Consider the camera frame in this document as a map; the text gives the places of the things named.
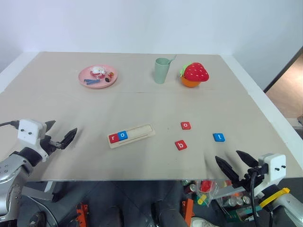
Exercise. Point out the blue letter tile t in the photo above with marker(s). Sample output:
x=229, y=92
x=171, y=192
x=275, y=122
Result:
x=219, y=137

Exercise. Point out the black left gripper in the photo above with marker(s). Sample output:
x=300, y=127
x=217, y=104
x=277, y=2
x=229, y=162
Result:
x=47, y=143

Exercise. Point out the red drink can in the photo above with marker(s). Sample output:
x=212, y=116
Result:
x=190, y=188

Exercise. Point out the wooden letter tray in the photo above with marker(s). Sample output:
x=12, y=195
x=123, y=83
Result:
x=142, y=132

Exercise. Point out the red plastic item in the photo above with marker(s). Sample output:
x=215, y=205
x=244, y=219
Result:
x=206, y=185

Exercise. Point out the orange tool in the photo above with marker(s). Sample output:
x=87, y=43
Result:
x=188, y=210
x=81, y=215

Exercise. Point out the red letter tile b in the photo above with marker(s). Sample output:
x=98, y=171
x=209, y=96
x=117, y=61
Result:
x=181, y=145

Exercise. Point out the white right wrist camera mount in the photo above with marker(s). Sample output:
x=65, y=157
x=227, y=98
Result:
x=274, y=165

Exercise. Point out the green plastic cup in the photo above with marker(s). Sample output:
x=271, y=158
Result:
x=161, y=73

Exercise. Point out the red letter tile r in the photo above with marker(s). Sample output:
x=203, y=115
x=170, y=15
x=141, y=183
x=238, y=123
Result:
x=113, y=138

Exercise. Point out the yellow plastic item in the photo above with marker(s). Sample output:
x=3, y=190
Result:
x=202, y=199

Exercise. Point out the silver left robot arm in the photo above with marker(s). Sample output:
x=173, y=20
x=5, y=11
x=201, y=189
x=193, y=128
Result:
x=9, y=175

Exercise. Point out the small red orange toy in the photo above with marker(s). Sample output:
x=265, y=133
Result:
x=110, y=74

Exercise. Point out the red strawberry toy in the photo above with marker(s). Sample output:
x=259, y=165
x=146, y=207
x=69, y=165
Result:
x=196, y=72

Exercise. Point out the red letter tile o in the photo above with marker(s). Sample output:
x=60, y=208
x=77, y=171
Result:
x=186, y=125

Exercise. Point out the brown door panel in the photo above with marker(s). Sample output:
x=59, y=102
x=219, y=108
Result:
x=288, y=89

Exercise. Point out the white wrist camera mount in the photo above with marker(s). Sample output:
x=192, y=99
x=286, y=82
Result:
x=274, y=165
x=28, y=132

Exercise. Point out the clear plastic bag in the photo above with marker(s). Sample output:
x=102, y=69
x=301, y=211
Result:
x=213, y=194

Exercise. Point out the orange bowl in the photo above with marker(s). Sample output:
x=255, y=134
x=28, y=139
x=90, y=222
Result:
x=189, y=83

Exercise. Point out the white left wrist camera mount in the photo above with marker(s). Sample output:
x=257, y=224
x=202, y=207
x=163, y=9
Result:
x=28, y=132

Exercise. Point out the blue ribbed toy piece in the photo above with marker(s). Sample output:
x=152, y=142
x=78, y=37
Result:
x=92, y=82

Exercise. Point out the yellow zip tie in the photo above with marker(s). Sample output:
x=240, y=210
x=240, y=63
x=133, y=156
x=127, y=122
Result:
x=272, y=197

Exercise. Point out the pink round plate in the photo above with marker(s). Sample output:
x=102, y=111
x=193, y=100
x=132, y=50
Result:
x=82, y=75

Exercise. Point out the white shoe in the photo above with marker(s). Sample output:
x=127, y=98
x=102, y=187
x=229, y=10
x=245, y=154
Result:
x=203, y=222

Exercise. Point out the blue letter tile o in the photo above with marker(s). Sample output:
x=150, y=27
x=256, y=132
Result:
x=122, y=136

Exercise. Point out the dark rounded shape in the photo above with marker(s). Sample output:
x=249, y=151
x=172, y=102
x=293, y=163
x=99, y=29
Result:
x=169, y=212

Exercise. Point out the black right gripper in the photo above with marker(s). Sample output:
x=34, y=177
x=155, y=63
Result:
x=254, y=171

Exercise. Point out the green box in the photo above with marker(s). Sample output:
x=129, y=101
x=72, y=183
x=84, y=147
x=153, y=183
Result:
x=241, y=212

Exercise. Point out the small dark toy piece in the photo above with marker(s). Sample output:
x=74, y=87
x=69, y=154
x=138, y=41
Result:
x=107, y=80

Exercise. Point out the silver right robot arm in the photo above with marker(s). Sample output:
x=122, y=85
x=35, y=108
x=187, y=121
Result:
x=290, y=205

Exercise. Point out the white and red toy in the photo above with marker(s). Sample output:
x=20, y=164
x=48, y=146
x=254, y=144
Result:
x=97, y=71

